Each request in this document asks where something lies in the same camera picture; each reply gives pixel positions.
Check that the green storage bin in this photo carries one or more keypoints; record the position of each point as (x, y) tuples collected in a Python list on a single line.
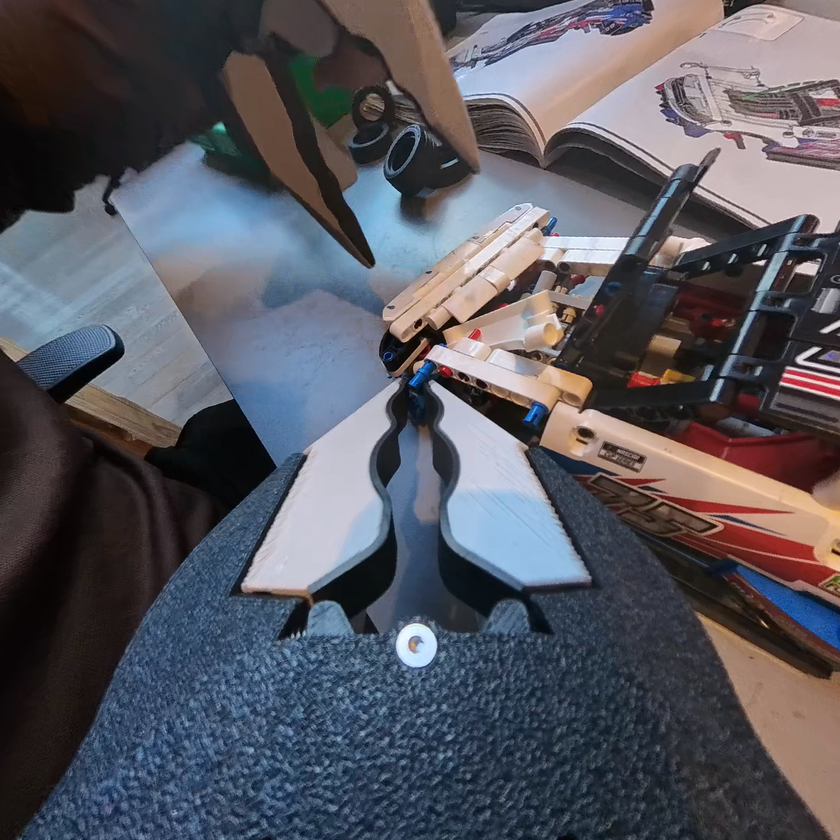
[(308, 92)]

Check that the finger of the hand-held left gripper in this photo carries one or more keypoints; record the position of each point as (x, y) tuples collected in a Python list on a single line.
[(262, 111), (420, 52)]

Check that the person's left forearm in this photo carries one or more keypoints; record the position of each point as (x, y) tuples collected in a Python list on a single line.
[(98, 85)]

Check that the wooden post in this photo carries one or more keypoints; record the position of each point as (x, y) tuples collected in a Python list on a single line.
[(118, 420)]

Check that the blue connector pin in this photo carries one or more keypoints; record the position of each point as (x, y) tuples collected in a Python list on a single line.
[(420, 387)]

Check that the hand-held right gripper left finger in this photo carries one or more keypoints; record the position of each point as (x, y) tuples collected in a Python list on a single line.
[(328, 518)]

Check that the white toy brick panel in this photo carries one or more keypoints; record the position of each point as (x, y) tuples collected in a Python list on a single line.
[(472, 269)]

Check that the toy brick race car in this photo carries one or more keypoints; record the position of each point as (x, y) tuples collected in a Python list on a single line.
[(656, 394)]

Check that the thick instruction booklet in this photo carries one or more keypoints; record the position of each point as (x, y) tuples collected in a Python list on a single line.
[(623, 79)]

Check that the person's left hand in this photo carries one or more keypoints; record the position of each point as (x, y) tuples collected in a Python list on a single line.
[(354, 69)]

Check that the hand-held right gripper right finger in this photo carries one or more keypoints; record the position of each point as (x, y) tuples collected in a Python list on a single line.
[(512, 518)]

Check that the grey desk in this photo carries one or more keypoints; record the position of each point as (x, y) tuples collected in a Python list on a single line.
[(229, 262)]

